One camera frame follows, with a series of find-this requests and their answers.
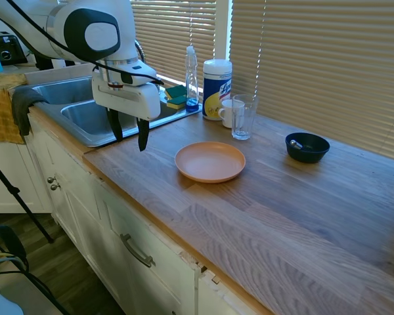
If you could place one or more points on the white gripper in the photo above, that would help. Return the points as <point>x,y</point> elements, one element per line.
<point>131,100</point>

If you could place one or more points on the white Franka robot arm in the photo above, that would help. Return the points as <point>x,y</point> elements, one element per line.
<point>95,33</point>

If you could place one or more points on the stainless steel double sink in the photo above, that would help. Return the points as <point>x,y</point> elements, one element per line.
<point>82,115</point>

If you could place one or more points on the chrome sink faucet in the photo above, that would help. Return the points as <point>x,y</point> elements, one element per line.
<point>140,52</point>

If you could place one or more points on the white ceramic mug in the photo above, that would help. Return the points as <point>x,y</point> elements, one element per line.
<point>226,113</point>

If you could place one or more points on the green and yellow sponge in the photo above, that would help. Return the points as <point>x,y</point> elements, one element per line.
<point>176,102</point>
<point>174,91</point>

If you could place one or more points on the clear dish soap bottle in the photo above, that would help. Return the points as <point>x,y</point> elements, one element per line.
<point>191,82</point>

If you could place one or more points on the orange plastic plate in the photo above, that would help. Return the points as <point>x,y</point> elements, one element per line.
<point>210,161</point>

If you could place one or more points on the round metal cabinet knob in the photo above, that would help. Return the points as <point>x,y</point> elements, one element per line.
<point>55,187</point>
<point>51,180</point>

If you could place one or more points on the white kitchen cabinet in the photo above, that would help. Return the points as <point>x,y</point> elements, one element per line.
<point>95,216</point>

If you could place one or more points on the Lysol wipes canister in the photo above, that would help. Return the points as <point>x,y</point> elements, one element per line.
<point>216,88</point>

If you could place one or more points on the narrow beige window blind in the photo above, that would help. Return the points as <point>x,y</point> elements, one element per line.
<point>174,36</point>

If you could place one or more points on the grey dish cloth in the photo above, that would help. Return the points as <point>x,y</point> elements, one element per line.
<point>21,108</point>

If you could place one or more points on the clear glass tumbler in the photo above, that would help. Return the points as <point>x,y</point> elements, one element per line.
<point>244,118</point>

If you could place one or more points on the black tripod leg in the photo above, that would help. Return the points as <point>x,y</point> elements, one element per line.
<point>18,197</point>

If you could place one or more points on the yellow dish towel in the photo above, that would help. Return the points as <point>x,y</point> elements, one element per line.
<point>0,108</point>

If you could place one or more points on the black toaster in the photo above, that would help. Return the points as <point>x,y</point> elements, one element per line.
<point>7,49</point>

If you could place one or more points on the small metal utensil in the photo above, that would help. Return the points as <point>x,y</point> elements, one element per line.
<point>295,143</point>

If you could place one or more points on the dark blue bowl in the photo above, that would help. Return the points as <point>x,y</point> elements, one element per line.
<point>307,152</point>

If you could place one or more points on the wide beige window blind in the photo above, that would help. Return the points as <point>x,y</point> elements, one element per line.
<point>321,65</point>

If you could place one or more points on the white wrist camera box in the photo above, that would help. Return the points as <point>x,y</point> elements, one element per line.
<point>141,70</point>

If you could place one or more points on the white window frame post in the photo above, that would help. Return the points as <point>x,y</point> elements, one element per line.
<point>223,29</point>

